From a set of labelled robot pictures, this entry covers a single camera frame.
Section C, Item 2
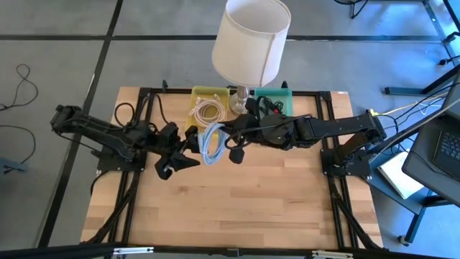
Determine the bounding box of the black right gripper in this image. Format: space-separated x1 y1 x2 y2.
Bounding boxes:
218 97 269 165

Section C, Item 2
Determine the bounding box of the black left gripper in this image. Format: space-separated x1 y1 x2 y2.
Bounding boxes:
149 122 201 180

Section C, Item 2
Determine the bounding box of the pale blue cable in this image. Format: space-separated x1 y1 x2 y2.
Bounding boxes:
197 122 230 166

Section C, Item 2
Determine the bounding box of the black cable with red tie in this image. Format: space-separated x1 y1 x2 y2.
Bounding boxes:
264 100 285 117

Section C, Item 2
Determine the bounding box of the teal translucent plastic bin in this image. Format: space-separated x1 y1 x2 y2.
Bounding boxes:
253 88 295 118

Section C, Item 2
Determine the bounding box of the yellow translucent plastic bin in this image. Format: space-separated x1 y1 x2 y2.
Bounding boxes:
185 85 231 140

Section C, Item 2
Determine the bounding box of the white shade table lamp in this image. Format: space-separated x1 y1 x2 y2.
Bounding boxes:
211 0 292 115

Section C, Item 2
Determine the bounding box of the white flat box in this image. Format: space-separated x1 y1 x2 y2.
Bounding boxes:
377 150 426 200

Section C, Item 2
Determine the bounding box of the blue floor object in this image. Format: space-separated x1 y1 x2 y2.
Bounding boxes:
0 157 29 177

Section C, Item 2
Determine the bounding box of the grey laptop stand desk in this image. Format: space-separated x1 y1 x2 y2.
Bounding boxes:
401 68 460 208

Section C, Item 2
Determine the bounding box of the black laptop keyboard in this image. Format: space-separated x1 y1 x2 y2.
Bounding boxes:
432 129 460 181

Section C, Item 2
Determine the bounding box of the black aluminium table frame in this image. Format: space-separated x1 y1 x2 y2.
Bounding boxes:
0 87 460 259

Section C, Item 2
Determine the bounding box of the silver frame bracket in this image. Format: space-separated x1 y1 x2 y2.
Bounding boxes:
311 250 354 259
113 246 155 255

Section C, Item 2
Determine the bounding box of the black floor cable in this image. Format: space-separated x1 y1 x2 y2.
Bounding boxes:
0 63 39 111
0 124 37 165

